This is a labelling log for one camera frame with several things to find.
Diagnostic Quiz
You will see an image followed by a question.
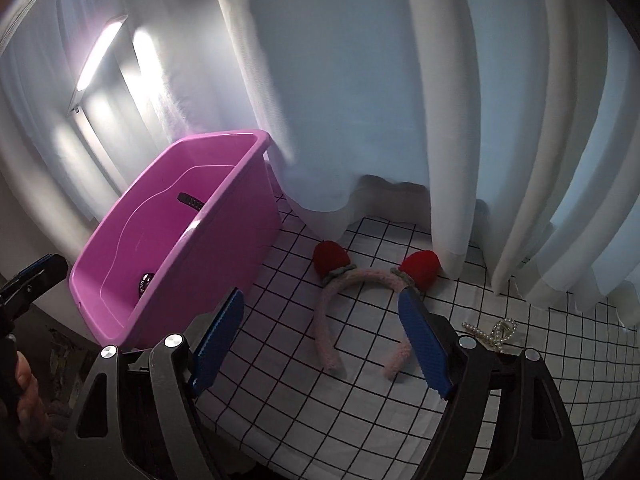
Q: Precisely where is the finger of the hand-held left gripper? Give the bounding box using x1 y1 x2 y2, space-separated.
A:
0 254 69 322

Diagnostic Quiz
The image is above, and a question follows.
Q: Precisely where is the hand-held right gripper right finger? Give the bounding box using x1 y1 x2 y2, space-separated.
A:
397 285 586 480

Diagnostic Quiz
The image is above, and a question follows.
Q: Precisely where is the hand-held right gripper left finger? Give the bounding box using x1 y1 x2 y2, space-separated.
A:
55 287 246 480

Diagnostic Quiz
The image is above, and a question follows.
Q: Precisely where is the pink plastic basin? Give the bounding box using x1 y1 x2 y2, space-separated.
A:
68 129 282 352

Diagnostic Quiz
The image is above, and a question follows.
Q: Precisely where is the pink headband with red strawberries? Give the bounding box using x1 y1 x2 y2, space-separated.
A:
312 240 443 381

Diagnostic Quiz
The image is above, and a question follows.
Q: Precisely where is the person's left hand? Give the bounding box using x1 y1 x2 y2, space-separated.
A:
15 350 53 442

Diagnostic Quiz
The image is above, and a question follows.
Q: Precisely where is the black round disc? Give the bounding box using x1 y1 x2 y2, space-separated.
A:
136 271 157 306

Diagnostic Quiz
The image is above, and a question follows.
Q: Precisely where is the white black grid cloth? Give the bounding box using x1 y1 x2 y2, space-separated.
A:
194 205 640 480

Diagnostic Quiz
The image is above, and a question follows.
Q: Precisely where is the white light bar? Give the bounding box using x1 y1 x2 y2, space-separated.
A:
67 15 128 116

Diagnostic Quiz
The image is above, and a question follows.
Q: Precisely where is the white pearl bracelet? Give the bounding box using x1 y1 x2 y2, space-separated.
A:
462 317 518 353

